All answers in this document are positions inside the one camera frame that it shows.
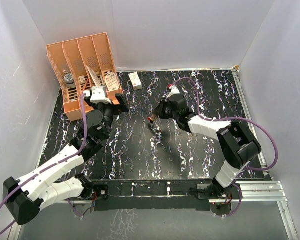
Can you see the small white cardboard box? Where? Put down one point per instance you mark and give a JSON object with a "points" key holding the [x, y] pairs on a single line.
{"points": [[135, 81]]}

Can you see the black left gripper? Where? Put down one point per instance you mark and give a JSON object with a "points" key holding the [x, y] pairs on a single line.
{"points": [[117, 108]]}

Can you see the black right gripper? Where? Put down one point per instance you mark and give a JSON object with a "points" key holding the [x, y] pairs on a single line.
{"points": [[159, 111]]}

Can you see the white paper card in organizer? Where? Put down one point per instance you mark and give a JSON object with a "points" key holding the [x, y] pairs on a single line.
{"points": [[94, 77]]}

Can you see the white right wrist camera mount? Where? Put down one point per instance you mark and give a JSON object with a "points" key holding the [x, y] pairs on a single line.
{"points": [[172, 90]]}

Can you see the orange plastic file organizer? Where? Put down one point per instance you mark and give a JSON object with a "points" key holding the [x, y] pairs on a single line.
{"points": [[74, 56]]}

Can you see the grey round tin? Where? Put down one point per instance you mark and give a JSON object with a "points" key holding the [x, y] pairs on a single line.
{"points": [[69, 80]]}

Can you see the silver key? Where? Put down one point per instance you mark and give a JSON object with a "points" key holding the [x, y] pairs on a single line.
{"points": [[156, 129]]}

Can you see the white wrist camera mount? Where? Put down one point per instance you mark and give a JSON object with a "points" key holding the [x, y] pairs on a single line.
{"points": [[172, 90], [97, 94]]}

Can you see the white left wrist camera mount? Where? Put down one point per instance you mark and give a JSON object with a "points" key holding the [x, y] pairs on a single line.
{"points": [[97, 94]]}

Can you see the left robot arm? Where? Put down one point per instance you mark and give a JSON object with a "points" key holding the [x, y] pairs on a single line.
{"points": [[90, 139]]}

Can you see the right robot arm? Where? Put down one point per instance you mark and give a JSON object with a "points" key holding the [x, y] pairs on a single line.
{"points": [[238, 143]]}

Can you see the small white eraser box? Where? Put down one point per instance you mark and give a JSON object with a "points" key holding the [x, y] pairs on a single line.
{"points": [[82, 79]]}

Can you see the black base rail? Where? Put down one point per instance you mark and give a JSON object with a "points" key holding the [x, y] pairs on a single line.
{"points": [[157, 195]]}

